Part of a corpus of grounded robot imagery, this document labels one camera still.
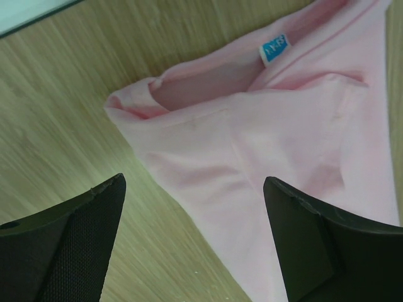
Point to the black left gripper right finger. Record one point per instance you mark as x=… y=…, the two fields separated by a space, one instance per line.
x=329 y=254

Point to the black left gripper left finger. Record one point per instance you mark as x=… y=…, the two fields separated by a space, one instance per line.
x=62 y=253

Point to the pink t-shirt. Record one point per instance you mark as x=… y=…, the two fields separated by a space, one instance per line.
x=303 y=99

